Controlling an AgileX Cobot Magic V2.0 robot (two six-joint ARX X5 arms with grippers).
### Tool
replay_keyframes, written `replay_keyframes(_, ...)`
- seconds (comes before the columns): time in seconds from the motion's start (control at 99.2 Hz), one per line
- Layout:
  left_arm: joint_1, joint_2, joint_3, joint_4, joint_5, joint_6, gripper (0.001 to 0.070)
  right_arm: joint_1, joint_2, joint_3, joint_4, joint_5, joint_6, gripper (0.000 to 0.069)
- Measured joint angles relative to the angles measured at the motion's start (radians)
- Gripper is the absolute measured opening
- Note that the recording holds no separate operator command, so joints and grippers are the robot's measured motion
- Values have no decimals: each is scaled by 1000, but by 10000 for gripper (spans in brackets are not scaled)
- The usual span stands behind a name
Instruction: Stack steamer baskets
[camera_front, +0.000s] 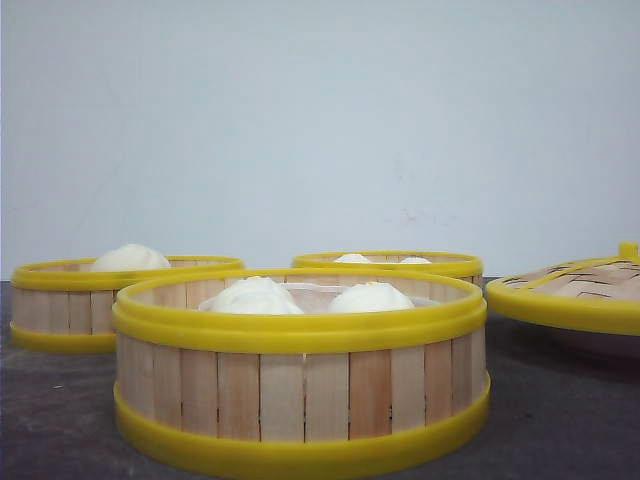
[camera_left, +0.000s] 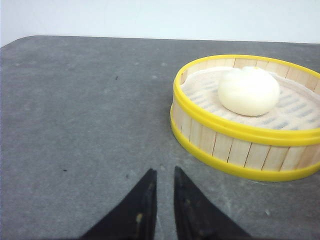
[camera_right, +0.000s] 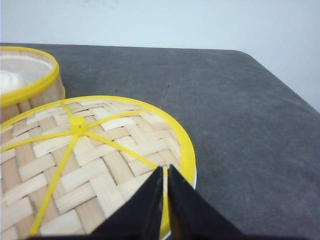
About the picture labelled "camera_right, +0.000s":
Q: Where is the woven bamboo steamer lid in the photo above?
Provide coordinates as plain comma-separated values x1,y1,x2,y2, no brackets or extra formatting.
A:
0,95,197,240

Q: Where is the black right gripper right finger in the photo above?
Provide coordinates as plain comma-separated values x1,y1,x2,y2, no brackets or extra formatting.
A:
168,164,244,240

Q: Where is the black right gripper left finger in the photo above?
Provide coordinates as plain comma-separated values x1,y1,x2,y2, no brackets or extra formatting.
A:
91,165,164,238

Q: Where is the white steamed bun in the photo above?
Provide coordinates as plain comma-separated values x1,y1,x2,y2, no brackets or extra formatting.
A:
0,70,26,94

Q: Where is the steamer basket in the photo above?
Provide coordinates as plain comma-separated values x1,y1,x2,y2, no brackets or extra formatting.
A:
0,46,66,123

